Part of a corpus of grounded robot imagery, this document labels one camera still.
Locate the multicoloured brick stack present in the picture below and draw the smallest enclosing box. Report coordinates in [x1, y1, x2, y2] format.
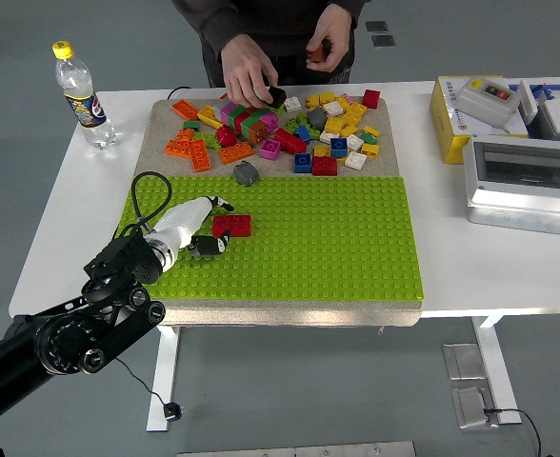
[211, 97, 281, 144]

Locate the red long building brick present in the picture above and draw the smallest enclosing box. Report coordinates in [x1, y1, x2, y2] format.
[272, 127, 309, 155]

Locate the green studded baseplate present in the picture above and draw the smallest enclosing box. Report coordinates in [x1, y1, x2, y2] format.
[116, 175, 426, 302]

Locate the lime building brick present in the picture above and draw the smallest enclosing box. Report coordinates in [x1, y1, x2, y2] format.
[284, 113, 322, 140]
[192, 131, 222, 151]

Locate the black cable with connector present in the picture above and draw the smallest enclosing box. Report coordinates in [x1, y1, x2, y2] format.
[482, 407, 543, 457]

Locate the yellow two-by-four building brick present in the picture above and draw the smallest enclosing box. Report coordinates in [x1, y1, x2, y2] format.
[196, 105, 224, 129]

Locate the grey sloped building brick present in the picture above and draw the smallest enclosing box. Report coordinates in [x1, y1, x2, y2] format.
[233, 160, 261, 188]

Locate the metal floor plate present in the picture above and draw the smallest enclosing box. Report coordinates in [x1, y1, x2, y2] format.
[450, 384, 493, 431]
[441, 343, 487, 381]

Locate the magenta two-by-two building brick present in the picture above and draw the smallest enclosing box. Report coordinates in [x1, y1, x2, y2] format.
[259, 138, 283, 161]

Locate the white table leg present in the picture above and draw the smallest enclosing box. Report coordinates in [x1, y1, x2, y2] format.
[146, 325, 182, 433]
[470, 315, 523, 426]

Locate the dark red building brick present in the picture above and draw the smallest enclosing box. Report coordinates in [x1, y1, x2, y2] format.
[310, 155, 339, 177]

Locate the white switch panel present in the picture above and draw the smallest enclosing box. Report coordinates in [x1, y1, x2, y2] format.
[516, 78, 550, 123]

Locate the white enclosure with dark window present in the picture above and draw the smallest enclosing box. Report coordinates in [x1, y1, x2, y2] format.
[461, 132, 560, 238]

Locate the person's left hand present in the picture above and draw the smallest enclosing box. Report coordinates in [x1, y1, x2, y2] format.
[305, 3, 356, 73]

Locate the yellow cardboard box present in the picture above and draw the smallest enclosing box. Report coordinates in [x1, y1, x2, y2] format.
[428, 74, 531, 166]

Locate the red two-by-four building brick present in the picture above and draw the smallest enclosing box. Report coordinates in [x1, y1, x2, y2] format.
[211, 213, 253, 238]

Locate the black plug with cord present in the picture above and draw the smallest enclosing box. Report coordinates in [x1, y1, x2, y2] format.
[112, 356, 186, 424]

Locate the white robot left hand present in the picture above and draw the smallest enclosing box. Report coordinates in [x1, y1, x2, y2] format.
[153, 194, 236, 259]

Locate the long metal floor strip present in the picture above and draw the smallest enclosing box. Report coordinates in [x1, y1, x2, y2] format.
[177, 441, 417, 457]

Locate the person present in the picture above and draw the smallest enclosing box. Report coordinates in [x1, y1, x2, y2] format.
[170, 0, 372, 109]

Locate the grey push-button switch box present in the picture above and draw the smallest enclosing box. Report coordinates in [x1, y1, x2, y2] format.
[455, 75, 523, 129]

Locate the person's right hand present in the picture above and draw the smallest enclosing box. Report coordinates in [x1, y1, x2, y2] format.
[220, 32, 281, 109]

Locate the orange building brick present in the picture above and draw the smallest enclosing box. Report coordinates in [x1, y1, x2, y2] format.
[171, 99, 200, 122]
[164, 128, 196, 159]
[218, 142, 255, 166]
[187, 140, 212, 172]

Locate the clear plastic bottle yellow cap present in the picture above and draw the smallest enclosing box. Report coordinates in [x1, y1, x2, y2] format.
[52, 40, 118, 151]

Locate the black building brick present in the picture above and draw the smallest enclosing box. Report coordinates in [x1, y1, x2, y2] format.
[266, 86, 289, 109]

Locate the brown building brick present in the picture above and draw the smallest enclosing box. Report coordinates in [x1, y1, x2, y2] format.
[306, 40, 333, 66]

